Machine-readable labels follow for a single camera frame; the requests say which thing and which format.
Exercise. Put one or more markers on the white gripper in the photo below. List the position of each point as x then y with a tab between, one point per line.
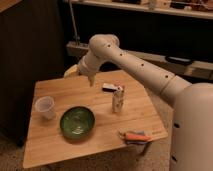
88	66

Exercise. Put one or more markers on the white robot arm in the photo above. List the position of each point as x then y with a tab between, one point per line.
192	136

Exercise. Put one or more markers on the green ceramic bowl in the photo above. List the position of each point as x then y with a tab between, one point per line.
77	122

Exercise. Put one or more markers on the translucent plastic cup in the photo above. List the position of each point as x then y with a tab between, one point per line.
45	106

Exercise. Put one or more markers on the small black white box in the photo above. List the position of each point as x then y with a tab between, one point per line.
107	87

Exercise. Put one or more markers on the metal pole stand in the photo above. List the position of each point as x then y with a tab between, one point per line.
75	30

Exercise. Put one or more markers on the wooden table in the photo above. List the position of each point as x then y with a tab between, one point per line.
46	143

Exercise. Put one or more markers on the orange toy carrot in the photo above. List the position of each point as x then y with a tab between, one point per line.
134	137

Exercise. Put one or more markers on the white lower shelf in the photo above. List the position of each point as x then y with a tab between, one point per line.
197	69

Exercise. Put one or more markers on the upper cluttered shelf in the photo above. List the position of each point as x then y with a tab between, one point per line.
150	6

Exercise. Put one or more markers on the black handle on shelf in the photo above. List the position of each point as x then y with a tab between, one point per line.
180	61

